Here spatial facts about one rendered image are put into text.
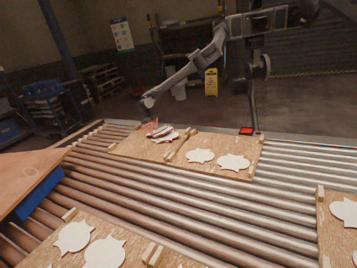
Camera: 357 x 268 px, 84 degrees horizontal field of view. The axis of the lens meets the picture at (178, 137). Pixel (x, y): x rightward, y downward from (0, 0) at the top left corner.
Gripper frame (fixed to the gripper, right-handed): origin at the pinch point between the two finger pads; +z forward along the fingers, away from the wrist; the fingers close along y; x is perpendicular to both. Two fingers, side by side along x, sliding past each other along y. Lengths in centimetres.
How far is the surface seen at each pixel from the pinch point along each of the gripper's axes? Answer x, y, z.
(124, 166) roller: 14.1, -23.6, 8.4
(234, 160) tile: -42, -27, 21
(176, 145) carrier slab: -13.1, -9.7, 10.8
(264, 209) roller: -48, -51, 31
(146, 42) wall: 117, 491, -163
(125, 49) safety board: 193, 508, -177
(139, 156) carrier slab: 6.5, -17.9, 7.2
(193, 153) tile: -23.3, -19.6, 14.5
